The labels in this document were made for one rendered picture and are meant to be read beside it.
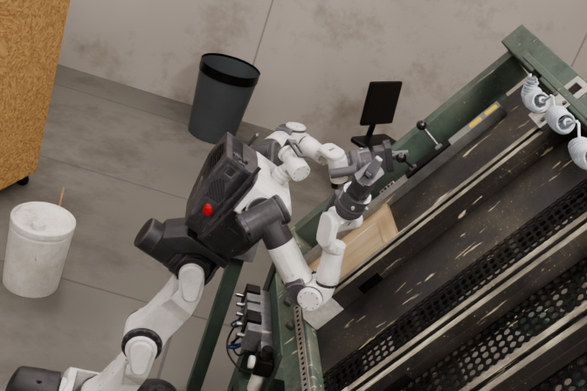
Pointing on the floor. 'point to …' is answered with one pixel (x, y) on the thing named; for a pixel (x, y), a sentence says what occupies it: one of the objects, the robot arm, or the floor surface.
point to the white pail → (37, 248)
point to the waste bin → (221, 96)
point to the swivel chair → (378, 112)
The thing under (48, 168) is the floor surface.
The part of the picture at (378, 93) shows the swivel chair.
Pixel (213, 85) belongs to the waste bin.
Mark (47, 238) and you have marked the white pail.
